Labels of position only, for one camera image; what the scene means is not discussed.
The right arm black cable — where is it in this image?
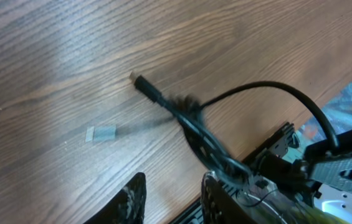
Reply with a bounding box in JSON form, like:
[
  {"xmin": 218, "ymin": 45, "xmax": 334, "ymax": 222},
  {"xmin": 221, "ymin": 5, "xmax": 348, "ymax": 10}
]
[{"xmin": 199, "ymin": 80, "xmax": 340, "ymax": 150}]

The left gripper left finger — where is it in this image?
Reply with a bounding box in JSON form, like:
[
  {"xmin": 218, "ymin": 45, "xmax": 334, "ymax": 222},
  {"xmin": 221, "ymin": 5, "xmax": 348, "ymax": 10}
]
[{"xmin": 85, "ymin": 172, "xmax": 147, "ymax": 224}]

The black USB cable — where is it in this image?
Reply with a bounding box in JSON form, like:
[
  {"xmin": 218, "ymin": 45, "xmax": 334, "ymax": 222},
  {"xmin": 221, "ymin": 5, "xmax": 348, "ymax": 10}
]
[{"xmin": 128, "ymin": 71, "xmax": 254, "ymax": 187}]

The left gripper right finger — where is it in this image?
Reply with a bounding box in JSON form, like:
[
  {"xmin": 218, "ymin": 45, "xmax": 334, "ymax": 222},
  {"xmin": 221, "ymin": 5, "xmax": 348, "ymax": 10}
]
[{"xmin": 201, "ymin": 171, "xmax": 256, "ymax": 224}]

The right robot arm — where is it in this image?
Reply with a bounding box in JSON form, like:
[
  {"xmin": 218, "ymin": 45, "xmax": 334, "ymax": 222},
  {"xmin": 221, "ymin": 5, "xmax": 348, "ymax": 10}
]
[{"xmin": 304, "ymin": 130, "xmax": 352, "ymax": 223}]

